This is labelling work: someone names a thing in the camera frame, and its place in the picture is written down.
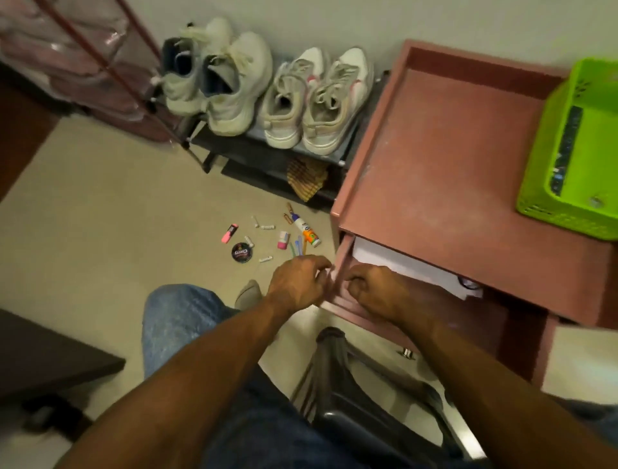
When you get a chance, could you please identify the person's right hand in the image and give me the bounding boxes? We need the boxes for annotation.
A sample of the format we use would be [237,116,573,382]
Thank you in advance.
[343,264,416,325]

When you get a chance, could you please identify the person's left hand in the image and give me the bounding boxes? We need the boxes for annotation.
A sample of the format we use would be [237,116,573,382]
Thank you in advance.
[265,254,334,315]

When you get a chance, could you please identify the white orange glue tube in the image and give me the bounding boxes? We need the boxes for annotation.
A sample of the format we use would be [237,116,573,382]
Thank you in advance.
[291,214,323,248]

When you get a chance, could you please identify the striped yellow cleaning cloth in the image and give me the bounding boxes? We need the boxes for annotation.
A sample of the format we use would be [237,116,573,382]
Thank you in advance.
[286,157,330,203]

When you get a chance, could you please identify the red-brown drawer cabinet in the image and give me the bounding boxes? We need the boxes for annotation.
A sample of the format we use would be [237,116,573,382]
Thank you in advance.
[318,39,618,387]

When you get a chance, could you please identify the white pink sneaker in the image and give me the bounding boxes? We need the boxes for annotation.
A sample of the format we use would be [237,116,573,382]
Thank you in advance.
[256,46,329,149]
[301,46,375,157]

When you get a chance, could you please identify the grey-blue sneaker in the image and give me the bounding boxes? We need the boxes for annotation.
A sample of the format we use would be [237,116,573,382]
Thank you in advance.
[200,31,274,137]
[153,17,235,117]

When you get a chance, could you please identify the black remote control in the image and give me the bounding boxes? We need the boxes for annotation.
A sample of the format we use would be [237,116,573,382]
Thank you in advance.
[549,105,584,196]

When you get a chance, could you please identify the person's left forearm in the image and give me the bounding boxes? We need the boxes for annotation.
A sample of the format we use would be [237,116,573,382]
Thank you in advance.
[55,294,290,469]

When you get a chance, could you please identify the person's right forearm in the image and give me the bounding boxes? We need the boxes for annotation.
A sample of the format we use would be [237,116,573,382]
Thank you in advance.
[400,299,618,469]

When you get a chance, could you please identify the person's grey slipper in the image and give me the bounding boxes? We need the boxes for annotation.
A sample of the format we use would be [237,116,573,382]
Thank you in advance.
[234,279,264,311]

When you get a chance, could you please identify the person's right leg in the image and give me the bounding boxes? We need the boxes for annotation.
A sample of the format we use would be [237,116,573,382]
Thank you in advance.
[550,394,618,436]

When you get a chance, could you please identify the white paper sheets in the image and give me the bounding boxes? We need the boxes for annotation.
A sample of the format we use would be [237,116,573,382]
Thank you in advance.
[352,236,483,302]

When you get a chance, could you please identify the black shoe rack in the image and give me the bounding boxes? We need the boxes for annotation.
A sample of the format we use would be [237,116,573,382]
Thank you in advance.
[176,70,392,213]

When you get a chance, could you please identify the black stool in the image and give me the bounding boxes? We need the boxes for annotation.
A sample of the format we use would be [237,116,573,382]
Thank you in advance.
[289,327,489,469]

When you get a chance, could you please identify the green plastic basket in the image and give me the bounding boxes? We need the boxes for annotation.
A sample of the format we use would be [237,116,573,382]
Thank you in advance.
[515,57,618,242]

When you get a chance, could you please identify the dark brown furniture panel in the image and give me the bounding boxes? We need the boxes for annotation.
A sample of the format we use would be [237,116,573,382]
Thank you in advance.
[0,309,126,402]

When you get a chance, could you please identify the red metal rack plastic-wrapped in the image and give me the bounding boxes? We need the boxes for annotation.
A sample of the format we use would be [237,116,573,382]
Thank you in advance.
[0,0,182,144]

